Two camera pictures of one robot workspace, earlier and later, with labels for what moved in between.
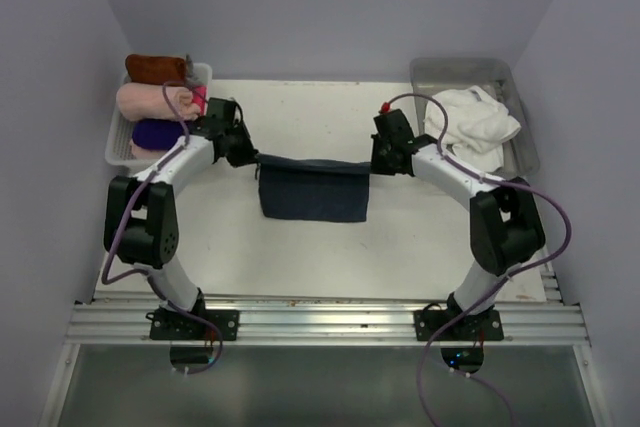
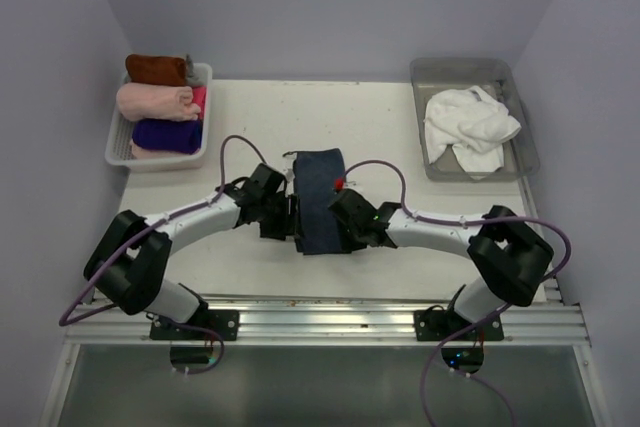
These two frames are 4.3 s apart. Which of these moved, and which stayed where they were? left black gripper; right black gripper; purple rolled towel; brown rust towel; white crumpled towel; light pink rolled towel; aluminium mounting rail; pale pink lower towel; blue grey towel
Moved: left black gripper; right black gripper; blue grey towel
Stayed: brown rust towel; light pink rolled towel; purple rolled towel; pale pink lower towel; white crumpled towel; aluminium mounting rail
